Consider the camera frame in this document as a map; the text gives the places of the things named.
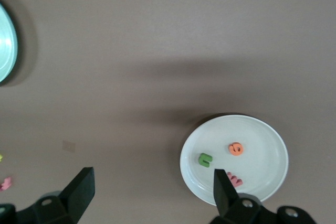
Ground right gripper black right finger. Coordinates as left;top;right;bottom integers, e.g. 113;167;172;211
209;168;315;224

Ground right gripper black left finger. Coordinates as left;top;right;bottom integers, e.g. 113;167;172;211
0;166;95;224

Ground red foam letter M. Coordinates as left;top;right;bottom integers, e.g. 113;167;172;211
226;172;243;188

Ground green foam letter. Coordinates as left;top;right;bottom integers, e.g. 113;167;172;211
197;152;213;168

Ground orange foam letter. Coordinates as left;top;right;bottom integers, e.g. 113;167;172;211
227;142;245;156

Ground beige round plate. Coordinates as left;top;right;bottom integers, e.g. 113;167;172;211
180;114;289;206

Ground red foam letter F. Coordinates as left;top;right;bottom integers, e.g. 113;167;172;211
0;176;13;191

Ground green round plate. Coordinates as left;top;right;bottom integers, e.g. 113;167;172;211
0;0;18;86

